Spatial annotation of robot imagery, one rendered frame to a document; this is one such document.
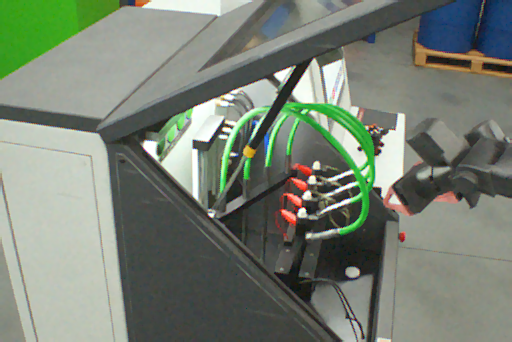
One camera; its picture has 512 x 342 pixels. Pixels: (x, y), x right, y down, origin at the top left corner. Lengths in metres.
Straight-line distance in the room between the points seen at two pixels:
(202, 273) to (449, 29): 5.14
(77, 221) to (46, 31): 3.84
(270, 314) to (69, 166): 0.48
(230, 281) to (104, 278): 0.28
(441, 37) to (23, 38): 3.84
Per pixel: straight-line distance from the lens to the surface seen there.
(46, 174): 1.18
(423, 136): 0.97
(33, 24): 4.99
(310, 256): 1.56
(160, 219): 1.11
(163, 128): 1.14
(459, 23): 6.07
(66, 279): 1.32
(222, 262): 1.12
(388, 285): 1.56
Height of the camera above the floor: 1.94
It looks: 31 degrees down
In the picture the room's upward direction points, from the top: 3 degrees clockwise
